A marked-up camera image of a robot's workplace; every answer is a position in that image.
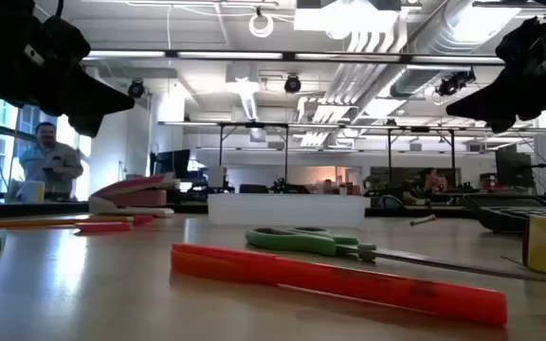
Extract clear pencil box blue lid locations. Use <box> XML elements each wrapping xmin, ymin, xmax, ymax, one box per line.
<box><xmin>207</xmin><ymin>192</ymin><xmax>371</xmax><ymax>227</ymax></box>

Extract black desk calculator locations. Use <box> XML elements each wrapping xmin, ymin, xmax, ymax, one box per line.
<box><xmin>462</xmin><ymin>193</ymin><xmax>546</xmax><ymax>234</ymax></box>

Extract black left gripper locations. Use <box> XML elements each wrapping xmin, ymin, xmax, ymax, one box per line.
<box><xmin>0</xmin><ymin>40</ymin><xmax>137</xmax><ymax>138</ymax></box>

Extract white coiled cable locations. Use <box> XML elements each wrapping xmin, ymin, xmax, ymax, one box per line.
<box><xmin>247</xmin><ymin>12</ymin><xmax>275</xmax><ymax>39</ymax></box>

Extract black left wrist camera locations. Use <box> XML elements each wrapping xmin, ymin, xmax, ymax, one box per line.
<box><xmin>40</xmin><ymin>16</ymin><xmax>92</xmax><ymax>63</ymax></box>

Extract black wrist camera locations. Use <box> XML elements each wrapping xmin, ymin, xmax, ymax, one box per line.
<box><xmin>495</xmin><ymin>16</ymin><xmax>546</xmax><ymax>68</ymax></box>
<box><xmin>40</xmin><ymin>16</ymin><xmax>92</xmax><ymax>63</ymax></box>

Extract green handled scissors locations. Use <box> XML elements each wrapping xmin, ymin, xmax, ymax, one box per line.
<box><xmin>245</xmin><ymin>226</ymin><xmax>546</xmax><ymax>283</ymax></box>

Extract pink white stapler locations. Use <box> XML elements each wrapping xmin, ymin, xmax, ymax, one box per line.
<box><xmin>87</xmin><ymin>172</ymin><xmax>182</xmax><ymax>218</ymax></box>

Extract orange highlighter pen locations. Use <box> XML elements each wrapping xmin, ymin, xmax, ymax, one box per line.
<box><xmin>170</xmin><ymin>242</ymin><xmax>509</xmax><ymax>328</ymax></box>

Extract black overhead light bar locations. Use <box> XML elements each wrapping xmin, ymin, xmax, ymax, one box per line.
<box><xmin>82</xmin><ymin>48</ymin><xmax>507</xmax><ymax>65</ymax></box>

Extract black computer monitor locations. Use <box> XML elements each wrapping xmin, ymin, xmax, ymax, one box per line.
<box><xmin>152</xmin><ymin>149</ymin><xmax>191</xmax><ymax>180</ymax></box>
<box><xmin>494</xmin><ymin>144</ymin><xmax>535</xmax><ymax>188</ymax></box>

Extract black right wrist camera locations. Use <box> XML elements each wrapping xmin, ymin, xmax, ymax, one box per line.
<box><xmin>495</xmin><ymin>16</ymin><xmax>546</xmax><ymax>68</ymax></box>

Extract white cup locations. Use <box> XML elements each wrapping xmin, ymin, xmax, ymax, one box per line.
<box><xmin>16</xmin><ymin>180</ymin><xmax>46</xmax><ymax>205</ymax></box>

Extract orange pencil pink eraser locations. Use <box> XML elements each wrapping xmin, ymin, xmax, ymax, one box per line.
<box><xmin>0</xmin><ymin>215</ymin><xmax>155</xmax><ymax>230</ymax></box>

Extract person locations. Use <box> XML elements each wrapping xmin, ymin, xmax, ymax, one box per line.
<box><xmin>403</xmin><ymin>167</ymin><xmax>449</xmax><ymax>205</ymax></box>
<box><xmin>18</xmin><ymin>121</ymin><xmax>85</xmax><ymax>200</ymax></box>

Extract black metal frame stand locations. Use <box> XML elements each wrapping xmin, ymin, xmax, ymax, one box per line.
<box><xmin>217</xmin><ymin>121</ymin><xmax>290</xmax><ymax>184</ymax></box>
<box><xmin>386</xmin><ymin>126</ymin><xmax>457</xmax><ymax>187</ymax></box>

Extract black round overhead fixture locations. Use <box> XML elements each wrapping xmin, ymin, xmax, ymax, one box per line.
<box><xmin>283</xmin><ymin>74</ymin><xmax>302</xmax><ymax>95</ymax></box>
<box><xmin>127</xmin><ymin>79</ymin><xmax>146</xmax><ymax>99</ymax></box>
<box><xmin>435</xmin><ymin>69</ymin><xmax>477</xmax><ymax>98</ymax></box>

